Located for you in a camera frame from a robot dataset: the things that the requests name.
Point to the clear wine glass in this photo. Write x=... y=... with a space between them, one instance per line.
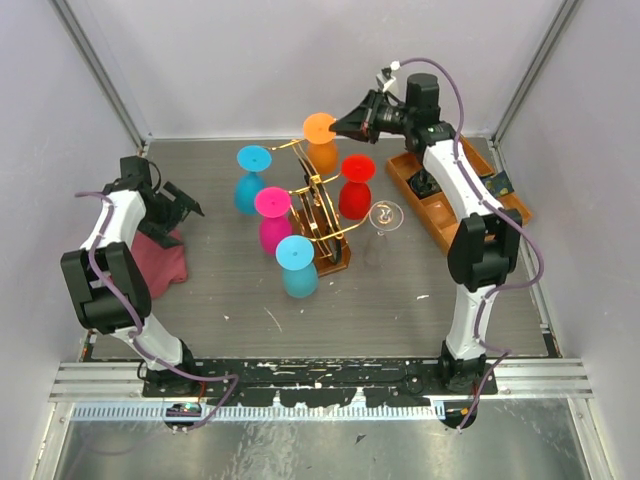
x=385 y=216

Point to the orange wine glass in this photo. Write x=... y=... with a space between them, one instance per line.
x=321 y=149

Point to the maroon cloth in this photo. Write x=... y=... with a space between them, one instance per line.
x=159 y=267

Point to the front blue wine glass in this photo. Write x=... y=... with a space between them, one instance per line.
x=295 y=255

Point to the wooden compartment tray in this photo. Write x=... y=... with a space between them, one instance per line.
x=461 y=194

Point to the blue wine glass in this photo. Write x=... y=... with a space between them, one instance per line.
x=295 y=255
x=254 y=160

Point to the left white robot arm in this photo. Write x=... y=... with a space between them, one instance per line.
x=107 y=288

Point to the gold wire glass rack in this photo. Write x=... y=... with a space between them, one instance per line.
x=318 y=219

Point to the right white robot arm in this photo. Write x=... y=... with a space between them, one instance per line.
x=485 y=246

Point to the pink wine glass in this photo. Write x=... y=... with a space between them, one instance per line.
x=273 y=205

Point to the rear blue wine glass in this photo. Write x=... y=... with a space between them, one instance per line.
x=254 y=160

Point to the blue floral flat napkin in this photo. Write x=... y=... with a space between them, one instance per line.
x=498 y=185

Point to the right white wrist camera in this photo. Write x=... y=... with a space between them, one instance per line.
x=386 y=80

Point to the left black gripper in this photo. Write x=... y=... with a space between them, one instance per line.
x=181 y=208

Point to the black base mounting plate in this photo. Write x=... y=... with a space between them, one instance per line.
x=324 y=382

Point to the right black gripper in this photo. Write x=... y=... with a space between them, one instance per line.
x=361 y=123

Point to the red wine glass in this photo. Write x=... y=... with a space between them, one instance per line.
x=355 y=196

